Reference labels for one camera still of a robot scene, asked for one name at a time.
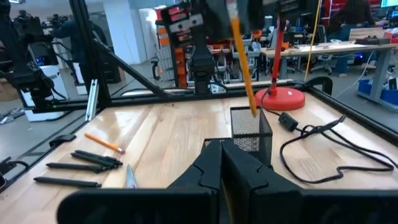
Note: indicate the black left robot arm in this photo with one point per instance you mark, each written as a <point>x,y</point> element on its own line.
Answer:
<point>202,62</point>

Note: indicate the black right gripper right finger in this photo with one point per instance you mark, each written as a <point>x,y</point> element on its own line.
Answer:
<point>267,202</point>

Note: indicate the background black robot arm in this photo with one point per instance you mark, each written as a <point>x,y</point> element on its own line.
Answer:
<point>28,74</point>

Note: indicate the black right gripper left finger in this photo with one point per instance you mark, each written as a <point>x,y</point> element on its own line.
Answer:
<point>186,205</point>

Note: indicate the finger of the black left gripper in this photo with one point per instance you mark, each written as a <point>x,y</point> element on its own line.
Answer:
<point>255,15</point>
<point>217,18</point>

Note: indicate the orange storage rack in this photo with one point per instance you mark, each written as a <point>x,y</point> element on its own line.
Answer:
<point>180,62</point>

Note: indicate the black table clamp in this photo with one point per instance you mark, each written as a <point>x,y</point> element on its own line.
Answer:
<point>62,139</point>
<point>323,81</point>

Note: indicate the blue storage bin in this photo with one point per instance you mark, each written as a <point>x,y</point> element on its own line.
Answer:
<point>373,90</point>

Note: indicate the white box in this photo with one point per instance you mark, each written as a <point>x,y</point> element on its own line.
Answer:
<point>59,84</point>

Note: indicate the black pen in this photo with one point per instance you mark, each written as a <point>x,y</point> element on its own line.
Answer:
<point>99,157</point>
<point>93,160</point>
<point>74,167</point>
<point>66,182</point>

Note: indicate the aluminium extrusion bar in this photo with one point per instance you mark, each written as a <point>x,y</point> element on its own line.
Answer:
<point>92,99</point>

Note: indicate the red desk lamp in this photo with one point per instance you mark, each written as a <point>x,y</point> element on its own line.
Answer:
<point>280,99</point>

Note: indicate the orange pencil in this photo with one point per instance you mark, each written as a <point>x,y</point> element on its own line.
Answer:
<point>104,143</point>
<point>244,65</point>

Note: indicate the black mesh desk organizer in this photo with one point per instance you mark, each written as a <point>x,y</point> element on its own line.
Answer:
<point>248,127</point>

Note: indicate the light wooden desk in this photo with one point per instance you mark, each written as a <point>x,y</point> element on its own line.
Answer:
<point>326,48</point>

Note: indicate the person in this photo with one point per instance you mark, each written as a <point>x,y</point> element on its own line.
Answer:
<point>351,15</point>
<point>74,40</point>

